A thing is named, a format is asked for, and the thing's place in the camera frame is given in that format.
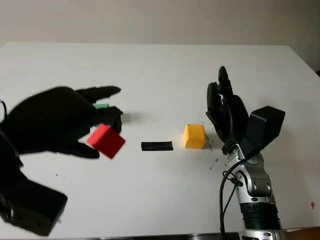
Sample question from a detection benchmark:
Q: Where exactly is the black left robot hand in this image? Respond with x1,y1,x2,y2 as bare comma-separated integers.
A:
6,86,124,159

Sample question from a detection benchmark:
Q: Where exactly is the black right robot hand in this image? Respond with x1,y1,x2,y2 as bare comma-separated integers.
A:
205,65,251,155

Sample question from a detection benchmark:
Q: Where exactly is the yellow block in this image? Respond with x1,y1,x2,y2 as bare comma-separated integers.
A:
183,124,207,150

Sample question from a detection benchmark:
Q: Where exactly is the red block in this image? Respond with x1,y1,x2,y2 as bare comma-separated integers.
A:
86,123,127,160

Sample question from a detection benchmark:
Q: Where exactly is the black tape strip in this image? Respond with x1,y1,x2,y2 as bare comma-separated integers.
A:
140,141,174,152

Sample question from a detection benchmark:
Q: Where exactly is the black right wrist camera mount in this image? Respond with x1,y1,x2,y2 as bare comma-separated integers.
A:
240,105,286,158

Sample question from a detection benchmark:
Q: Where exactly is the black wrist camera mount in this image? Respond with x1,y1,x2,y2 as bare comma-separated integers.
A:
0,129,69,237
240,105,286,158

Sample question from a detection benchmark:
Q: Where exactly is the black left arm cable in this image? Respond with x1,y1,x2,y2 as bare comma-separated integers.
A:
0,99,8,122

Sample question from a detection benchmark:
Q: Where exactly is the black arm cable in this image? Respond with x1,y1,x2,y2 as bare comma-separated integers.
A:
218,149,263,240
0,99,8,122

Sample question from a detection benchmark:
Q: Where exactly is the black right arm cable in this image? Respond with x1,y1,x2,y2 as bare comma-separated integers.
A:
218,149,263,240

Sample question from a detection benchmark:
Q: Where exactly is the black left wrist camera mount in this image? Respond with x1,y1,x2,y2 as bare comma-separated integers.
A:
0,129,69,237

